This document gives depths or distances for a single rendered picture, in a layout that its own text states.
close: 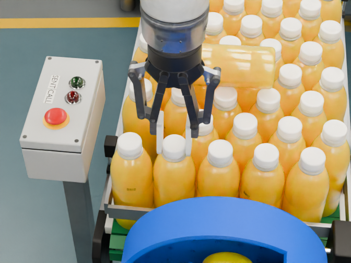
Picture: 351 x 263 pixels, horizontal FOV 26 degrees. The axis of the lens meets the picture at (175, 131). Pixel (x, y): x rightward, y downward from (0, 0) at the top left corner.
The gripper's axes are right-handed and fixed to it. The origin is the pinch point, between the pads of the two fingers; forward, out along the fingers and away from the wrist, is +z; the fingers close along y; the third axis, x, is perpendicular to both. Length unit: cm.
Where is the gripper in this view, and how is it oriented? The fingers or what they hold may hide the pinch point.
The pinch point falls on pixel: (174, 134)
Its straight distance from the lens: 118.1
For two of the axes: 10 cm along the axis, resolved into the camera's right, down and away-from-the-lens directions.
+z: 0.0, 6.7, 7.5
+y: 9.9, 0.8, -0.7
